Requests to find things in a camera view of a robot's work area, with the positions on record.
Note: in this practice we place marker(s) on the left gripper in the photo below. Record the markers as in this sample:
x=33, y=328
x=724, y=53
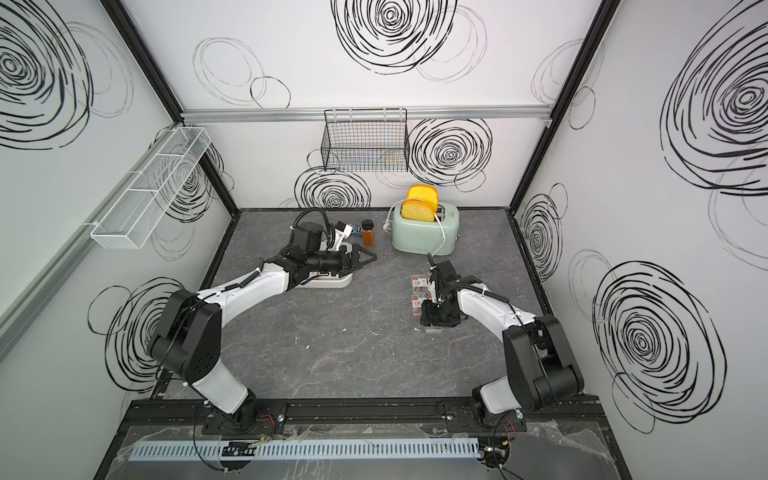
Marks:
x=352, y=258

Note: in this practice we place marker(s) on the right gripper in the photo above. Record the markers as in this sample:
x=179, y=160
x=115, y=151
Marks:
x=427, y=315

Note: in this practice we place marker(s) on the paper clip box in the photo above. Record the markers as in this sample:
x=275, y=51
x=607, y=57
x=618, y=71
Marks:
x=419, y=284
x=417, y=300

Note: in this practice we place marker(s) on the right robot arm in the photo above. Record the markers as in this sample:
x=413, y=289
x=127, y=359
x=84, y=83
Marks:
x=541, y=367

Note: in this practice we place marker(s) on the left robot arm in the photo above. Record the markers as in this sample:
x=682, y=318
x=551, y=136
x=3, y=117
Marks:
x=187, y=338

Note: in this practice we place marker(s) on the white storage box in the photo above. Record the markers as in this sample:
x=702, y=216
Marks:
x=318, y=280

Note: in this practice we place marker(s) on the orange spice bottle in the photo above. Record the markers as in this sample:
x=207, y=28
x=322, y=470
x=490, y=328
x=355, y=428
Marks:
x=367, y=231

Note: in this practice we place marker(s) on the mint green toaster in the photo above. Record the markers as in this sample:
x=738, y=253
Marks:
x=437, y=238

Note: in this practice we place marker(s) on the yellow toast slice front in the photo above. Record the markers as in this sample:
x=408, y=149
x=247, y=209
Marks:
x=417, y=210

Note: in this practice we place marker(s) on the yellow toast slice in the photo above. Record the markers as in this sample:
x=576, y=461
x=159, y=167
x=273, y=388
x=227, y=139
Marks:
x=424, y=193
x=417, y=210

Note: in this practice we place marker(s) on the yellow toast slice back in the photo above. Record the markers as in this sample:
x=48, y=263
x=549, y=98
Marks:
x=424, y=193

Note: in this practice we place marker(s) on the black wire basket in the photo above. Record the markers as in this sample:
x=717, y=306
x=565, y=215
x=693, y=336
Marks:
x=365, y=140

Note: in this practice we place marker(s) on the white slotted cable duct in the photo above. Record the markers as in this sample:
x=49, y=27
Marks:
x=332, y=449

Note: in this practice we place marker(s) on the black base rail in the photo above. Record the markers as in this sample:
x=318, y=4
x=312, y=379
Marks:
x=270, y=416

